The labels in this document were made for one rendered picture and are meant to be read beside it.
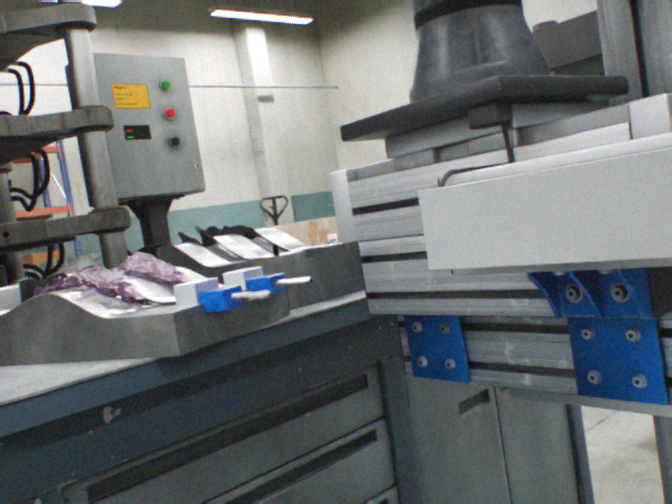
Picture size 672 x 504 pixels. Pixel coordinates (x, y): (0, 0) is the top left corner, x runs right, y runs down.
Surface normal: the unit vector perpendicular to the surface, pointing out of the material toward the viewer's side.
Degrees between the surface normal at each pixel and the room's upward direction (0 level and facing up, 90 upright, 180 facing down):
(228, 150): 90
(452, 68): 72
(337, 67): 90
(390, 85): 90
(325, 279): 90
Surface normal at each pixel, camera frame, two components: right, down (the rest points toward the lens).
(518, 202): -0.77, 0.15
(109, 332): -0.46, 0.12
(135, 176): 0.70, -0.07
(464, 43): -0.33, -0.21
